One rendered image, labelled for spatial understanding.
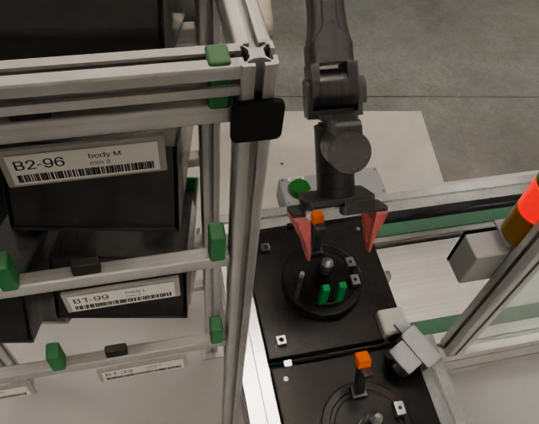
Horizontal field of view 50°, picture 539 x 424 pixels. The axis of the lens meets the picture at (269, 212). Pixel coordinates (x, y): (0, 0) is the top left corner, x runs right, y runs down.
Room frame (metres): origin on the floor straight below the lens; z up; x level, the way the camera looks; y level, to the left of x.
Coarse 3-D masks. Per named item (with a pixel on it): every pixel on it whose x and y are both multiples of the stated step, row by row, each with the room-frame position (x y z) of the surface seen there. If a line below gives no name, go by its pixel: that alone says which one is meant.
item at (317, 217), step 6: (318, 210) 0.58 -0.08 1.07; (312, 216) 0.57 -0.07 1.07; (318, 216) 0.56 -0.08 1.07; (324, 216) 0.57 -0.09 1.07; (312, 222) 0.56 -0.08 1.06; (318, 222) 0.56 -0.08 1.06; (324, 222) 0.56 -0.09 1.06; (312, 228) 0.56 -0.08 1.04; (318, 228) 0.55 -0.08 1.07; (324, 228) 0.55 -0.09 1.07; (312, 234) 0.56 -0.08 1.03; (318, 234) 0.55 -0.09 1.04; (312, 240) 0.55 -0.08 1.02; (318, 240) 0.55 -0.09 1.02; (312, 246) 0.55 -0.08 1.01; (318, 246) 0.55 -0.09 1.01
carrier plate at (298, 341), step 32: (352, 224) 0.63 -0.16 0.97; (256, 256) 0.54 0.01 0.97; (288, 256) 0.54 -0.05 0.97; (352, 256) 0.56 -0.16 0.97; (256, 288) 0.47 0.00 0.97; (384, 288) 0.50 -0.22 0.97; (288, 320) 0.42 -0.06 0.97; (320, 320) 0.43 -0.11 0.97; (352, 320) 0.44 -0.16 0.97; (288, 352) 0.36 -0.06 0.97; (320, 352) 0.37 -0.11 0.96
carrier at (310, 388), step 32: (384, 352) 0.38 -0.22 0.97; (288, 384) 0.31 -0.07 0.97; (320, 384) 0.32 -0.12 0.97; (352, 384) 0.32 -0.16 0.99; (384, 384) 0.33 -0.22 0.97; (416, 384) 0.34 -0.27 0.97; (288, 416) 0.26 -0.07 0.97; (320, 416) 0.27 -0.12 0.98; (352, 416) 0.27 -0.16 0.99; (384, 416) 0.27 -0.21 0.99; (416, 416) 0.29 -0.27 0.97
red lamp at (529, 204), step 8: (536, 184) 0.44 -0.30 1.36; (528, 192) 0.45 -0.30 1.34; (536, 192) 0.44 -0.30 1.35; (520, 200) 0.45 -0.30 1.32; (528, 200) 0.44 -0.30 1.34; (536, 200) 0.43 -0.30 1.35; (520, 208) 0.44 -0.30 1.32; (528, 208) 0.43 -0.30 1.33; (536, 208) 0.43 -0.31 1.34; (528, 216) 0.43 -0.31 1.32; (536, 216) 0.42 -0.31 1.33
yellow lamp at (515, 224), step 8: (512, 216) 0.44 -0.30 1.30; (520, 216) 0.43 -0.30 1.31; (504, 224) 0.45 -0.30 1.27; (512, 224) 0.44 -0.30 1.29; (520, 224) 0.43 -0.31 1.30; (528, 224) 0.42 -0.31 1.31; (504, 232) 0.44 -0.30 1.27; (512, 232) 0.43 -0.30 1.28; (520, 232) 0.43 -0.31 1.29; (528, 232) 0.42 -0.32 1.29; (512, 240) 0.43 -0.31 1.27; (520, 240) 0.42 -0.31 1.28
